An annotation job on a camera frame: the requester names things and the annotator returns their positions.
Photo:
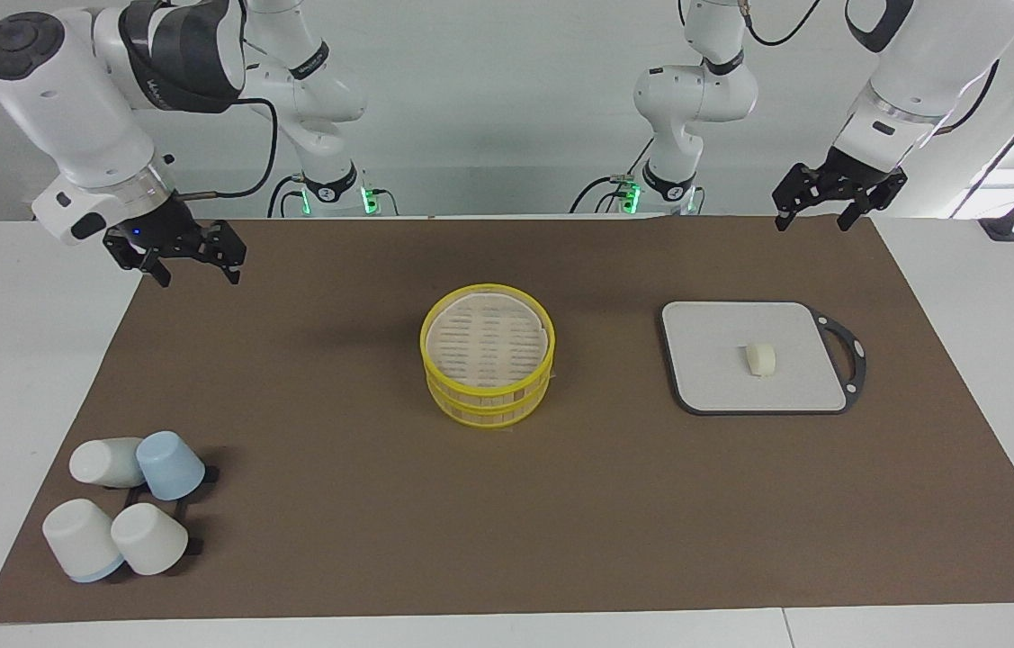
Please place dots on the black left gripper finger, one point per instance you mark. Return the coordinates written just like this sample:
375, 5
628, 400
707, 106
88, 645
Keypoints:
784, 212
855, 216

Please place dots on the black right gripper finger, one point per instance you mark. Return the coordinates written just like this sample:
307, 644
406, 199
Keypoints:
157, 270
234, 268

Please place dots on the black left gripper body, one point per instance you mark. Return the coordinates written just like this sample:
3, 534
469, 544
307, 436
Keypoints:
839, 180

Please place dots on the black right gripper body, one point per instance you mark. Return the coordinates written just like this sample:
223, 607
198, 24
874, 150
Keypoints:
169, 234

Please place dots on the white steamed bun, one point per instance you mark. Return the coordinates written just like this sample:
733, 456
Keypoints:
760, 360

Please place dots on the yellow bamboo steamer tier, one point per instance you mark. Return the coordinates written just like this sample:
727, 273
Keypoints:
489, 414
542, 369

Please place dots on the white steamer liner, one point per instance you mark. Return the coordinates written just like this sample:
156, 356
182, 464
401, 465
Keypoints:
487, 335

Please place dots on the thin black pole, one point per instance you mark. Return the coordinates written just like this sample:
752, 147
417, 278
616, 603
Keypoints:
992, 166

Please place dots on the grey cutting board black rim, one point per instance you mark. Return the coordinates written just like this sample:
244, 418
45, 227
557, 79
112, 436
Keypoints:
713, 360

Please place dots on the light blue plastic cup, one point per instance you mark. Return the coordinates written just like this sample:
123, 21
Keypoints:
172, 466

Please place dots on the white plastic cup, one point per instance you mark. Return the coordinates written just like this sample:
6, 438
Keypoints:
102, 463
149, 538

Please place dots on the brown table mat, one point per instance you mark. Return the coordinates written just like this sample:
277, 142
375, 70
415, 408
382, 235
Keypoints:
381, 504

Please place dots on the black cup rack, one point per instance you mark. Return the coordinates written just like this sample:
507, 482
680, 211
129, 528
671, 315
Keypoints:
193, 545

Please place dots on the white cup blue rim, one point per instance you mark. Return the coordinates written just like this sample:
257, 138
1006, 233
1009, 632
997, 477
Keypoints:
79, 538

